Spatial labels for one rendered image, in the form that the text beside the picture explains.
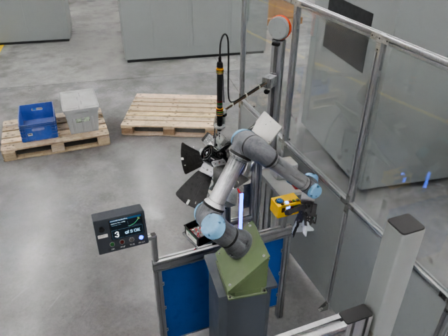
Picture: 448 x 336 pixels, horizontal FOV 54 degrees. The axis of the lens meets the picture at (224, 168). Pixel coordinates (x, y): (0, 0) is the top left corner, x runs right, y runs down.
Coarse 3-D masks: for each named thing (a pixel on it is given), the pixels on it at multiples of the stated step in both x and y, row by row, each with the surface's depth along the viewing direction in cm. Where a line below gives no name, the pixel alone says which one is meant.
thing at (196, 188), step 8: (192, 176) 289; (200, 176) 288; (208, 176) 287; (184, 184) 291; (192, 184) 288; (200, 184) 287; (208, 184) 287; (176, 192) 293; (184, 192) 289; (192, 192) 288; (200, 192) 287; (184, 200) 289; (192, 200) 287; (200, 200) 286
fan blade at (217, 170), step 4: (216, 168) 277; (220, 168) 277; (216, 172) 274; (220, 172) 274; (216, 176) 272; (240, 176) 270; (244, 176) 269; (216, 180) 270; (240, 180) 266; (244, 180) 266; (248, 180) 265; (236, 184) 265; (240, 184) 264
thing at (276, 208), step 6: (276, 198) 270; (282, 198) 270; (288, 198) 270; (294, 198) 270; (276, 204) 265; (288, 204) 265; (294, 204) 267; (276, 210) 266; (276, 216) 268; (282, 216) 268
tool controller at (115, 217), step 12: (96, 216) 227; (108, 216) 226; (120, 216) 225; (132, 216) 228; (144, 216) 230; (96, 228) 222; (108, 228) 225; (120, 228) 227; (132, 228) 229; (144, 228) 232; (96, 240) 225; (108, 240) 226; (144, 240) 234; (108, 252) 228
